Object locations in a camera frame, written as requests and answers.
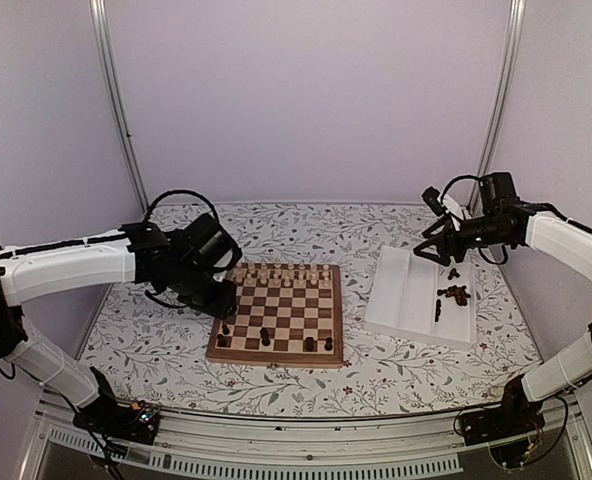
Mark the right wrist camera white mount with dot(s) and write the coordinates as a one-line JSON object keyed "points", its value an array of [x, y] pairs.
{"points": [[444, 204]]}

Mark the light bishop piece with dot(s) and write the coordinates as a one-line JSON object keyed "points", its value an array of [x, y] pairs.
{"points": [[264, 271], [302, 269]]}

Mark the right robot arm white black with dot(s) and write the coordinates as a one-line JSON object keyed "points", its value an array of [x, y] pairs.
{"points": [[566, 243]]}

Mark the right aluminium frame post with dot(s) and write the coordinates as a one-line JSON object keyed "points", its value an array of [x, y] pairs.
{"points": [[508, 65]]}

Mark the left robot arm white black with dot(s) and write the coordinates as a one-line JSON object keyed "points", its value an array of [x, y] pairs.
{"points": [[27, 273]]}

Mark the pile of dark chess pieces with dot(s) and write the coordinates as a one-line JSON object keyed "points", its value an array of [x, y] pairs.
{"points": [[459, 293]]}

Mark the light bishop piece left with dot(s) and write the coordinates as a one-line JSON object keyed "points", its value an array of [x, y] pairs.
{"points": [[264, 271]]}

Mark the dark wooden king piece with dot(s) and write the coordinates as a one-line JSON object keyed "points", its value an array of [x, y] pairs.
{"points": [[265, 337]]}

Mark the white plastic compartment tray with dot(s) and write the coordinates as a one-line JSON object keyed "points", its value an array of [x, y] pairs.
{"points": [[403, 301]]}

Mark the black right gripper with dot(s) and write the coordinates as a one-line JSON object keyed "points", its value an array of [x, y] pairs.
{"points": [[451, 238]]}

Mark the dark chess piece apart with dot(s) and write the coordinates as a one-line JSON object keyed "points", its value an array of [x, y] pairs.
{"points": [[453, 273]]}

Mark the wooden chess board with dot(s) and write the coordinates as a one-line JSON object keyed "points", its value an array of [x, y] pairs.
{"points": [[290, 315]]}

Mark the left aluminium frame post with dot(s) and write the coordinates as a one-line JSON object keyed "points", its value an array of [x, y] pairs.
{"points": [[102, 35]]}

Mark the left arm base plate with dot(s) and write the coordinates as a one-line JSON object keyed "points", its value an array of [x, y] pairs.
{"points": [[137, 422]]}

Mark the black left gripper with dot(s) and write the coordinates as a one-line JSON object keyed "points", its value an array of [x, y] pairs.
{"points": [[220, 309]]}

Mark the front aluminium rail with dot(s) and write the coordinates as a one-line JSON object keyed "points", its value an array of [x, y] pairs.
{"points": [[456, 442]]}

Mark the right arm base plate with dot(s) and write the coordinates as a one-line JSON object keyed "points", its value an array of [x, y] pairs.
{"points": [[501, 427]]}

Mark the light bishop piece right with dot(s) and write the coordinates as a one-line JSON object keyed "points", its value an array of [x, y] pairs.
{"points": [[302, 269]]}

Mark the dark chess piece corner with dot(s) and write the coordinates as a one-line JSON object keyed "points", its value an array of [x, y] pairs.
{"points": [[223, 340]]}

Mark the aluminium frame post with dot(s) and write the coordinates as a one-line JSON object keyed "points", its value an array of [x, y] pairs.
{"points": [[102, 35], [508, 65]]}

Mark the light king piece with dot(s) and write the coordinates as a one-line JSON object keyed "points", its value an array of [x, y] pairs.
{"points": [[290, 270]]}

